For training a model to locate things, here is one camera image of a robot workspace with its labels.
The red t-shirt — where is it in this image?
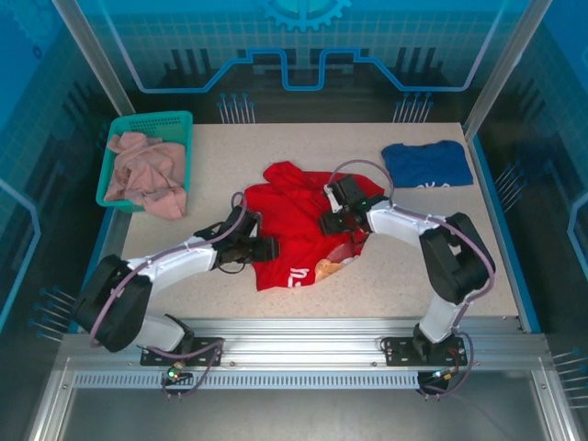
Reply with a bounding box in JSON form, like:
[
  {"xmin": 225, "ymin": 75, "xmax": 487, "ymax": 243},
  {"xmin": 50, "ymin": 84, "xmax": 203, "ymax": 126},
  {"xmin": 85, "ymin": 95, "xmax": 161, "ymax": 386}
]
[{"xmin": 243, "ymin": 160, "xmax": 386, "ymax": 293}]

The folded blue t-shirt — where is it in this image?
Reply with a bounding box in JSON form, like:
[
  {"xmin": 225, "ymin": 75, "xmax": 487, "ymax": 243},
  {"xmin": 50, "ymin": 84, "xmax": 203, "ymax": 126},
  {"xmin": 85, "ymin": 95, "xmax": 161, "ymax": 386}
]
[{"xmin": 380, "ymin": 140, "xmax": 474, "ymax": 189}]

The crumpled pink cloth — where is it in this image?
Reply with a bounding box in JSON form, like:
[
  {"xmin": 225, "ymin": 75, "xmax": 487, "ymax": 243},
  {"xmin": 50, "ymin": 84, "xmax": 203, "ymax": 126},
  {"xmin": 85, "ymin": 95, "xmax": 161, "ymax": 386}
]
[{"xmin": 103, "ymin": 130, "xmax": 189, "ymax": 221}]

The blue table edge strip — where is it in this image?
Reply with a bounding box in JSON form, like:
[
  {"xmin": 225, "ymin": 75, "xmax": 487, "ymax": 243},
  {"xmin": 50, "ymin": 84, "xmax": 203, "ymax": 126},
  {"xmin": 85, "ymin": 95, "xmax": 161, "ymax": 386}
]
[{"xmin": 467, "ymin": 135, "xmax": 542, "ymax": 334}]

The small LED connector board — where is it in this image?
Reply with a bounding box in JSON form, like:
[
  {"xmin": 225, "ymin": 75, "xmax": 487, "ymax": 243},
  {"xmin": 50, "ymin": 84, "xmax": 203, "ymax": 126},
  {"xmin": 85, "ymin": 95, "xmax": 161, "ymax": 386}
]
[
  {"xmin": 424, "ymin": 367, "xmax": 460, "ymax": 385},
  {"xmin": 165, "ymin": 362, "xmax": 194, "ymax": 385}
]

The green plastic basket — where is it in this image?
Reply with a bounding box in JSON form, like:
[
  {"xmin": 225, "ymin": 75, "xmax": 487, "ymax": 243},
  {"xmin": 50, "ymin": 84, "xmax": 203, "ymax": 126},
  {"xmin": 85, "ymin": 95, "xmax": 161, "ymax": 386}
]
[{"xmin": 95, "ymin": 109, "xmax": 194, "ymax": 213}]

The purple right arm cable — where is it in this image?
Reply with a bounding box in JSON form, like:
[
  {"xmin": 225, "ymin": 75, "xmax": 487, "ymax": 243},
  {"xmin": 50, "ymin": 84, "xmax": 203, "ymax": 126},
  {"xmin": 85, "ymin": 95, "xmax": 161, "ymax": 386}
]
[{"xmin": 329, "ymin": 158, "xmax": 497, "ymax": 401}]

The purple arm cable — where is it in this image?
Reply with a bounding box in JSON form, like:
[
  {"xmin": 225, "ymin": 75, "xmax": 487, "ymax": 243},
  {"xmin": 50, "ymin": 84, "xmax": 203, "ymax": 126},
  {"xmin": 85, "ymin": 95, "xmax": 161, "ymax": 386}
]
[
  {"xmin": 329, "ymin": 158, "xmax": 497, "ymax": 401},
  {"xmin": 89, "ymin": 191, "xmax": 247, "ymax": 401}
]

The aluminium rail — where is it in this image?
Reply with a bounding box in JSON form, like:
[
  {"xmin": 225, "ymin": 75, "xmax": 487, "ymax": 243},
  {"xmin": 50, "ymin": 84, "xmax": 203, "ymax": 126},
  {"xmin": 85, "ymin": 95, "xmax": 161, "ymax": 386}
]
[{"xmin": 62, "ymin": 316, "xmax": 548, "ymax": 368}]

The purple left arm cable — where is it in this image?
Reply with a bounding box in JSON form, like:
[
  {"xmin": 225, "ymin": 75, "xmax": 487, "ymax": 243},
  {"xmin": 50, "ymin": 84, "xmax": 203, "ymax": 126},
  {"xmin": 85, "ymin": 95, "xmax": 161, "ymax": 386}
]
[{"xmin": 89, "ymin": 191, "xmax": 247, "ymax": 401}]

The slotted grey cable duct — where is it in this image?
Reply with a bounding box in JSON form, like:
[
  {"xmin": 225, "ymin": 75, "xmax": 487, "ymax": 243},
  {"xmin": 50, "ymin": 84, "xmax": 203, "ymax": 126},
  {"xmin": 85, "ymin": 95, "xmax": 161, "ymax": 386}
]
[{"xmin": 73, "ymin": 370, "xmax": 435, "ymax": 390}]

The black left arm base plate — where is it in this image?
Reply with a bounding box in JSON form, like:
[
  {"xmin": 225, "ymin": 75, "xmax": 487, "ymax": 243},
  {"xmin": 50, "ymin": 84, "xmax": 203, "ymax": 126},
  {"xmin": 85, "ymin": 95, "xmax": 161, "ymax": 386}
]
[{"xmin": 140, "ymin": 337, "xmax": 225, "ymax": 368}]

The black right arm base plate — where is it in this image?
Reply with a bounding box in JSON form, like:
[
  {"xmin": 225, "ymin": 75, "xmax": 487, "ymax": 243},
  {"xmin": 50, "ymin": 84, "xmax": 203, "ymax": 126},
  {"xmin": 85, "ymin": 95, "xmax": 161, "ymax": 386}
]
[{"xmin": 383, "ymin": 336, "xmax": 469, "ymax": 368}]

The aluminium frame post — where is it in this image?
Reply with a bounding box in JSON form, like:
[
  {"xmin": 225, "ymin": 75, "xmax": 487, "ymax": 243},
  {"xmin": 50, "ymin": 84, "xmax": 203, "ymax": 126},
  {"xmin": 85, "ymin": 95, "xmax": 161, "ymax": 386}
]
[
  {"xmin": 462, "ymin": 0, "xmax": 552, "ymax": 139},
  {"xmin": 50, "ymin": 0, "xmax": 138, "ymax": 117}
]

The aluminium frame bar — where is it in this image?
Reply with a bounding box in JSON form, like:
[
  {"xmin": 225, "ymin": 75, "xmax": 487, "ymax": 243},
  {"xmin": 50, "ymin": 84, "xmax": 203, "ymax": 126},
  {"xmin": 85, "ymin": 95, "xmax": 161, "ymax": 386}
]
[
  {"xmin": 530, "ymin": 365, "xmax": 578, "ymax": 441},
  {"xmin": 27, "ymin": 362, "xmax": 77, "ymax": 441}
]

